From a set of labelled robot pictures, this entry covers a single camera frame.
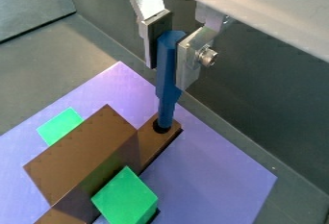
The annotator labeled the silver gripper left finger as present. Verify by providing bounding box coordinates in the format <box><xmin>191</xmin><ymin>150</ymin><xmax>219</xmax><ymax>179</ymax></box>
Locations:
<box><xmin>129</xmin><ymin>0</ymin><xmax>173</xmax><ymax>68</ymax></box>

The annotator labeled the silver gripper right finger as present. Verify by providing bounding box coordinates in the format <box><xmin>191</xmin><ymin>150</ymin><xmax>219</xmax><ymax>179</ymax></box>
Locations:
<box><xmin>177</xmin><ymin>4</ymin><xmax>233</xmax><ymax>90</ymax></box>

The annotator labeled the blue peg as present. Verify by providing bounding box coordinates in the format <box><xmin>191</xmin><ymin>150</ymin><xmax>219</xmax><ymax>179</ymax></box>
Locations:
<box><xmin>153</xmin><ymin>31</ymin><xmax>185</xmax><ymax>134</ymax></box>

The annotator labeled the purple base block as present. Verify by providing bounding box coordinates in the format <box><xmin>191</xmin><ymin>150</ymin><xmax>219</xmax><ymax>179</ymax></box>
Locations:
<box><xmin>0</xmin><ymin>62</ymin><xmax>277</xmax><ymax>224</ymax></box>

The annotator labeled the brown block with hole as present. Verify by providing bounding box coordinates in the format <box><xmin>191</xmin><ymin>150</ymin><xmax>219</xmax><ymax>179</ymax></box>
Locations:
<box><xmin>24</xmin><ymin>105</ymin><xmax>181</xmax><ymax>224</ymax></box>

